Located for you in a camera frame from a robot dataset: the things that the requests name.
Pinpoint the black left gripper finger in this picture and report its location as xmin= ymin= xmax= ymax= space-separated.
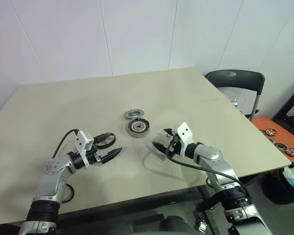
xmin=101 ymin=147 xmax=123 ymax=164
xmin=93 ymin=136 xmax=105 ymax=148

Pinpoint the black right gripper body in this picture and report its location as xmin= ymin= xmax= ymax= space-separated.
xmin=165 ymin=134 xmax=185 ymax=160

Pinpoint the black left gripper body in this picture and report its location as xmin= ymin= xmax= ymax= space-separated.
xmin=86 ymin=147 xmax=106 ymax=165

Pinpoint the motor stator with copper windings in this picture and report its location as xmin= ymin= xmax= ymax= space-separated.
xmin=125 ymin=118 xmax=151 ymax=139

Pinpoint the grey toothed motor cover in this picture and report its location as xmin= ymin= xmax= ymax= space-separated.
xmin=123 ymin=109 xmax=145 ymax=120

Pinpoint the silver metal clamp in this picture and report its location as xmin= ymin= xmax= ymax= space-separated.
xmin=195 ymin=211 xmax=208 ymax=230

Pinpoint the dark grey rounded shape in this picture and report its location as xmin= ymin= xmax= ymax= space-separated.
xmin=159 ymin=215 xmax=196 ymax=235

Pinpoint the black folding chair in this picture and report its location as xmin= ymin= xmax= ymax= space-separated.
xmin=204 ymin=70 xmax=266 ymax=122

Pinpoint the black trash bin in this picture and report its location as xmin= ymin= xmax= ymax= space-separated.
xmin=267 ymin=164 xmax=294 ymax=205

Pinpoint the crumpled white trash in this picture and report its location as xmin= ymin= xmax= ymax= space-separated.
xmin=283 ymin=163 xmax=294 ymax=179

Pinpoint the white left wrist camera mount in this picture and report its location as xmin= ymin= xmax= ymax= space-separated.
xmin=74 ymin=130 xmax=96 ymax=169

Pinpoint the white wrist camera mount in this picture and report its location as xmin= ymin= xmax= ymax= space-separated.
xmin=173 ymin=121 xmax=195 ymax=157
xmin=74 ymin=130 xmax=96 ymax=169

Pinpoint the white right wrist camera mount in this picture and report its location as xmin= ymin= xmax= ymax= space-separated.
xmin=173 ymin=121 xmax=195 ymax=157

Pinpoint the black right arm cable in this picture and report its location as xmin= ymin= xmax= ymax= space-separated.
xmin=165 ymin=141 xmax=250 ymax=211

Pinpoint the black metal table frame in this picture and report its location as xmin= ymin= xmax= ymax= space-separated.
xmin=0 ymin=175 xmax=292 ymax=235

